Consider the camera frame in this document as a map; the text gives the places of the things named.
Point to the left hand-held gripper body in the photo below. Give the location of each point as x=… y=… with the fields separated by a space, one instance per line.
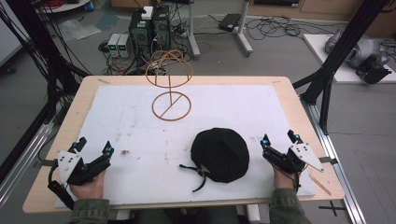
x=70 y=165

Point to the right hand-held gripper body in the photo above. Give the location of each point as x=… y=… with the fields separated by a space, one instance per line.
x=303 y=154

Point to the person's left hand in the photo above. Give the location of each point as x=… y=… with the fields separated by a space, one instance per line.
x=90 y=188

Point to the person's right hand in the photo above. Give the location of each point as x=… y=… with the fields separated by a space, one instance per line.
x=283 y=180

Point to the black table clamp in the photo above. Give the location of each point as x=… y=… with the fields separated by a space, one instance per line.
x=43 y=163
x=328 y=160

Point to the thin wooden stick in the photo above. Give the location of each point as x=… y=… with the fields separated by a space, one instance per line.
x=320 y=185

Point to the white foam mat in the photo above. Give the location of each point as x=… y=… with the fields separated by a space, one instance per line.
x=149 y=137

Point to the black cap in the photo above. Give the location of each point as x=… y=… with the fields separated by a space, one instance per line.
x=221 y=155

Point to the wooden hat stand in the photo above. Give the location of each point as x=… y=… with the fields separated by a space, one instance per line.
x=170 y=105

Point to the white floor board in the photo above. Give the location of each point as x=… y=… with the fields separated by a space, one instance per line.
x=342 y=73

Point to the black device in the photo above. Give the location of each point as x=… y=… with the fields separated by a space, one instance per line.
x=372 y=71

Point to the grey power supply unit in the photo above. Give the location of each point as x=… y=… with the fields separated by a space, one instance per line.
x=124 y=46
x=113 y=45

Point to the white stand leg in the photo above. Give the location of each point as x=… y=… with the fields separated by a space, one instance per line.
x=244 y=34
x=193 y=34

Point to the grey rounded shell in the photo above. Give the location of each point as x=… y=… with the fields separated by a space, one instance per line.
x=364 y=48

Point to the clear plastic sheet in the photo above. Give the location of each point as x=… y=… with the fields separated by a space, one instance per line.
x=77 y=29

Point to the black computer tower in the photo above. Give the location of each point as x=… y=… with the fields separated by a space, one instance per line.
x=140 y=34
x=162 y=28

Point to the flat black box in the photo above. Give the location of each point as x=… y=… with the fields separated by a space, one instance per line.
x=229 y=21

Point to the white box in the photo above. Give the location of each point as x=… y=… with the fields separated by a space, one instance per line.
x=147 y=12

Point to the aluminium rail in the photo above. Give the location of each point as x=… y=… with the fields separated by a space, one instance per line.
x=339 y=174
x=21 y=155

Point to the black metal frame post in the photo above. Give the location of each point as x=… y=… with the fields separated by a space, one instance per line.
x=339 y=53
x=37 y=46

